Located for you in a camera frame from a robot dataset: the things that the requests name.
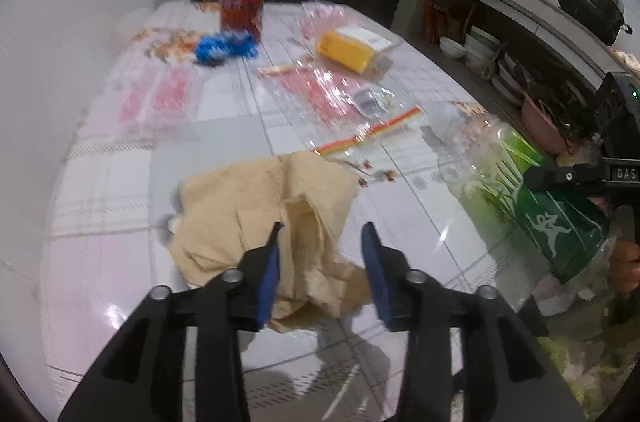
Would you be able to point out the clear bag with rainbow strip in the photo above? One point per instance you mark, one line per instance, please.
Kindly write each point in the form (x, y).
(380, 132)

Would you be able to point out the stack of bowls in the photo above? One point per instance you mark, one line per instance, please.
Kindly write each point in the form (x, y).
(482, 50)

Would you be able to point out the beige cloth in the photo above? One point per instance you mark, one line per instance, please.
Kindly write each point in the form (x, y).
(240, 202)

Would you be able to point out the blue snack wrapper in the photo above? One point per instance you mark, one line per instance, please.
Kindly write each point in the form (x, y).
(220, 47)

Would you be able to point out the floral plastic tablecloth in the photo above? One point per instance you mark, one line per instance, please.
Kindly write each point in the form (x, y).
(100, 202)

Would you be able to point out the red drink can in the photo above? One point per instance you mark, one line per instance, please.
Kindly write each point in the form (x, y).
(242, 10)

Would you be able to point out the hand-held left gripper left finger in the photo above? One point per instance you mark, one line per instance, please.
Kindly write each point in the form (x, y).
(267, 282)

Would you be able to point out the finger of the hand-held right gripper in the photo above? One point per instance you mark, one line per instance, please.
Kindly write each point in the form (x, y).
(565, 177)

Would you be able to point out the green plastic bottle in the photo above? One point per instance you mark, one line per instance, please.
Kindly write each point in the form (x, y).
(550, 222)

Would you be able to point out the yellow box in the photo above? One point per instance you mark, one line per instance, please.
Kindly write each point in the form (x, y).
(345, 50)

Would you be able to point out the clear bag with red print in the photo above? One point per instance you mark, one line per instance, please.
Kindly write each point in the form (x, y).
(310, 90)

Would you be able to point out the red packets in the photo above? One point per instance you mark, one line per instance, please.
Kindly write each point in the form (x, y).
(435, 20)

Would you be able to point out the pink basin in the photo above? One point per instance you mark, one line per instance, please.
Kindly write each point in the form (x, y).
(542, 127)

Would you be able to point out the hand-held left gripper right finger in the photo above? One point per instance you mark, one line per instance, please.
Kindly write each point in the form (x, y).
(377, 282)

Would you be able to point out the white bowl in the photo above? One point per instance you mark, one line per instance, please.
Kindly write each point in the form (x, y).
(452, 47)

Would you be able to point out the black pot with steel lid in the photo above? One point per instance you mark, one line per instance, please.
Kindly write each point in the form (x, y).
(590, 2)

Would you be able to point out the clear bag with pink print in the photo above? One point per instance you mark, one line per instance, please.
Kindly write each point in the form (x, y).
(160, 95)

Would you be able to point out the person's right hand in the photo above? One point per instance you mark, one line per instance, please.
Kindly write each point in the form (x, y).
(627, 264)

